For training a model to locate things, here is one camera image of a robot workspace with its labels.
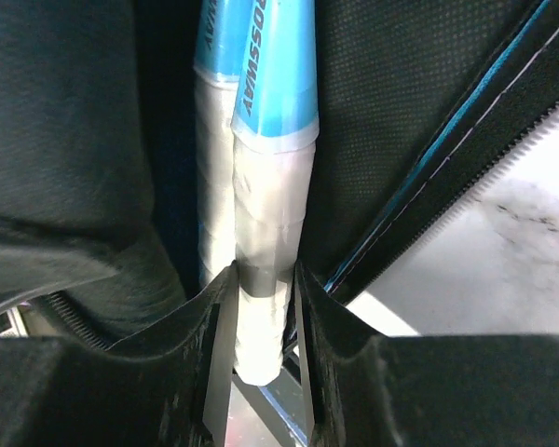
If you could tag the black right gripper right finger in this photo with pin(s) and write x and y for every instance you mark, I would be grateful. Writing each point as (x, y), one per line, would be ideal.
(363, 388)

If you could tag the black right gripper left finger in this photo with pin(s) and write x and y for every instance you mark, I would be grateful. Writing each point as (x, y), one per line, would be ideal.
(167, 385)

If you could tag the blue Sport racket bag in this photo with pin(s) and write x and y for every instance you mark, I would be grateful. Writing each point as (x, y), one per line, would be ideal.
(98, 165)

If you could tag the light blue badminton racket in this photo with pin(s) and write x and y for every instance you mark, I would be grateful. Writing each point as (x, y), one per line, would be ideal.
(276, 125)
(219, 51)

